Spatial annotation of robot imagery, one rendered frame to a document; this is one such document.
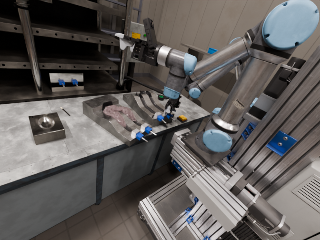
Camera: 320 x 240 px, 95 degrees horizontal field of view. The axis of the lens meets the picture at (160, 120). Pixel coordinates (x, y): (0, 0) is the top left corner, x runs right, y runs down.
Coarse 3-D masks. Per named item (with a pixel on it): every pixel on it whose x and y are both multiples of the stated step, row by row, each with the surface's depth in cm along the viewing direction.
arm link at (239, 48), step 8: (248, 32) 55; (256, 32) 53; (240, 40) 57; (248, 40) 55; (224, 48) 60; (232, 48) 58; (240, 48) 57; (248, 48) 56; (208, 56) 65; (216, 56) 62; (224, 56) 60; (232, 56) 59; (240, 56) 59; (200, 64) 66; (208, 64) 64; (216, 64) 63; (224, 64) 62; (200, 72) 67; (208, 72) 66; (192, 80) 71
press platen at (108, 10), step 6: (66, 0) 110; (72, 0) 112; (78, 0) 114; (84, 0) 116; (84, 6) 118; (90, 6) 120; (96, 6) 123; (102, 6) 125; (108, 12) 130; (114, 12) 134; (120, 12) 137
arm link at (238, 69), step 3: (234, 39) 99; (237, 39) 96; (231, 42) 99; (246, 60) 100; (243, 63) 101; (237, 66) 103; (240, 66) 102; (243, 66) 102; (237, 69) 105; (240, 69) 103; (237, 72) 106; (240, 72) 105; (237, 75) 108; (237, 78) 109
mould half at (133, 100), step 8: (128, 96) 148; (136, 96) 137; (144, 96) 142; (152, 96) 148; (128, 104) 146; (136, 104) 135; (152, 104) 142; (160, 104) 147; (136, 112) 138; (144, 112) 128; (160, 112) 132; (152, 120) 122; (168, 120) 137
